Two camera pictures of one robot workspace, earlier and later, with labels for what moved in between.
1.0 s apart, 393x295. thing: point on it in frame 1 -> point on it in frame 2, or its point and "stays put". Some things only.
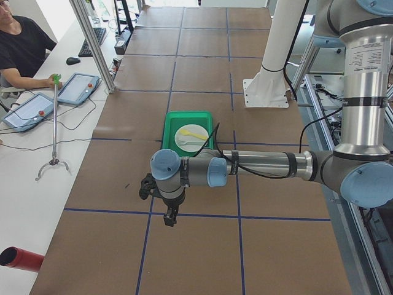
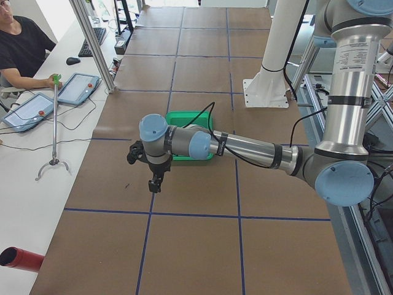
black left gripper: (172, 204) -> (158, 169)
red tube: (14, 256) stays put
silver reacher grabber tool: (56, 78) stays put
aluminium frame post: (88, 33) stays put
